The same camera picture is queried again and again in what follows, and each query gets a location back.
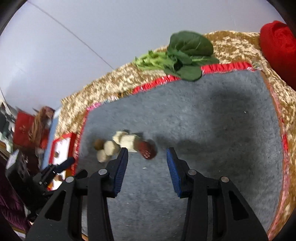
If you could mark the gold velvet cloth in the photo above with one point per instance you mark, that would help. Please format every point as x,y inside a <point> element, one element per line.
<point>231,46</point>

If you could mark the brown woven item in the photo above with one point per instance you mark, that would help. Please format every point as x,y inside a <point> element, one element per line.
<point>41,122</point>

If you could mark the red velvet cushion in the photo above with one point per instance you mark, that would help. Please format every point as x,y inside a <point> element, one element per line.
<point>277,46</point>

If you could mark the light blue board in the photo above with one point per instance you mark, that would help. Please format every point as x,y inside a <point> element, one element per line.
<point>52,129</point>

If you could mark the cream round food piece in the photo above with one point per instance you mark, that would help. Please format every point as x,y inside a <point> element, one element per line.
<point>111,147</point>
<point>103,157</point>

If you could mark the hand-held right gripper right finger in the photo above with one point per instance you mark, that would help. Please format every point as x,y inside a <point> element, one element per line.
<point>173,166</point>

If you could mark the green leafy bok choy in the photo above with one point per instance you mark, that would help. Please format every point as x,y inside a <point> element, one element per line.
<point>189,44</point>

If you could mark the dark maroon cloth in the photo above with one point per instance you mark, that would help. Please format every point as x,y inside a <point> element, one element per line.
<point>11,208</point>

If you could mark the red jujube date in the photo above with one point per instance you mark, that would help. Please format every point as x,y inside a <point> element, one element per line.
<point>146,150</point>

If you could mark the red gift box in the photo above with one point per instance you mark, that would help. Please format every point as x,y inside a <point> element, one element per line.
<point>23,128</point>

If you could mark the brown longan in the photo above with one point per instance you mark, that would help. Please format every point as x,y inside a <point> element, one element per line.
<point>56,153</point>
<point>98,144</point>

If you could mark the red rimmed white box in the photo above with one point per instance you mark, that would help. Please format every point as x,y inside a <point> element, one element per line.
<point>62,144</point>

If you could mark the grey felt mat red trim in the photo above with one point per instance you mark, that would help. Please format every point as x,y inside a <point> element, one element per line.
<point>208,115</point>

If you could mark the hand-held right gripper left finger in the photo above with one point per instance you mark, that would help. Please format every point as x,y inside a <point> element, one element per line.
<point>121,166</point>

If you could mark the cream white food chunk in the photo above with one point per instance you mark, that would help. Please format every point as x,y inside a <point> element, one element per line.
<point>119,136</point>
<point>129,141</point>

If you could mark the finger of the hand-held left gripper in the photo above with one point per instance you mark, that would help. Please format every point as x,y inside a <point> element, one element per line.
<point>57,167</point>
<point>82,173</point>

